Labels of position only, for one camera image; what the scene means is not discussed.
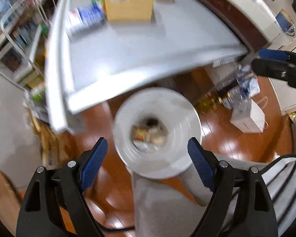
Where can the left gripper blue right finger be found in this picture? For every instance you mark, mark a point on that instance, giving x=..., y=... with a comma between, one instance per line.
x=201, y=161

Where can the yellow rabbit cartoon box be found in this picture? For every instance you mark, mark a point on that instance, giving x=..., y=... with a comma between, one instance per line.
x=129, y=10

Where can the blue white wrapper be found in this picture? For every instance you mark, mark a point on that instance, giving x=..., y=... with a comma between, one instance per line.
x=84, y=18

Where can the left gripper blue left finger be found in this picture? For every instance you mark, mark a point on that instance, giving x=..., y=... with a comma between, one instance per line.
x=91, y=161

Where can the white plastic trash bag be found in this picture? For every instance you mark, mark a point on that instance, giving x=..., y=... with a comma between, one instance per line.
x=151, y=132

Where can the white wire storage rack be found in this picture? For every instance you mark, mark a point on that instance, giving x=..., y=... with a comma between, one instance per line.
x=24, y=27

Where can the striped shirt torso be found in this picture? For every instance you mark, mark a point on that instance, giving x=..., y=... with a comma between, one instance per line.
x=280, y=179

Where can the grey trouser leg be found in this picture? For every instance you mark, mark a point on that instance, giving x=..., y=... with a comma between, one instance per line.
x=161, y=210

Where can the white paper shopping bag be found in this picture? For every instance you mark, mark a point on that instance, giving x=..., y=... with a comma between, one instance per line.
x=249, y=117

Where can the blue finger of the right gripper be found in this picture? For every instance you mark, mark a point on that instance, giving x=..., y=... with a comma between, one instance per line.
x=273, y=55

